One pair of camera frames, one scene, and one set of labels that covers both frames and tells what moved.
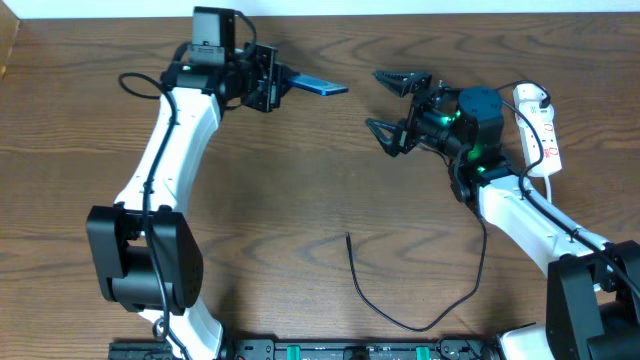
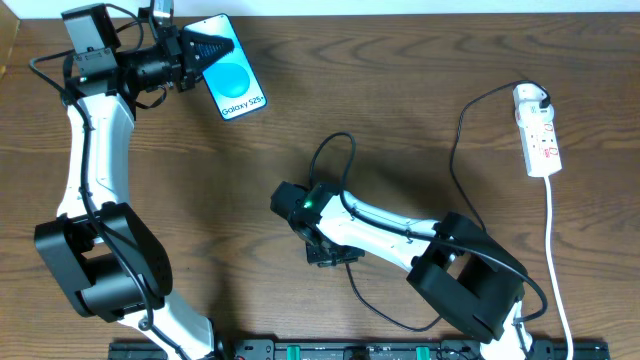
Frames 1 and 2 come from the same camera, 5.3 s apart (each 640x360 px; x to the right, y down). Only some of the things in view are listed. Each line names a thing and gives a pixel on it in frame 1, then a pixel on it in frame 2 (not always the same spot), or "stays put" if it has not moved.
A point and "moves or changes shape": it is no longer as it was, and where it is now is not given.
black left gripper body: x=267 y=78 to x=176 y=57
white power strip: x=527 y=98 stays put
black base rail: x=324 y=349 stays put
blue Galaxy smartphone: x=317 y=85 moves or changes shape
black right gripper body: x=413 y=116 to x=331 y=253
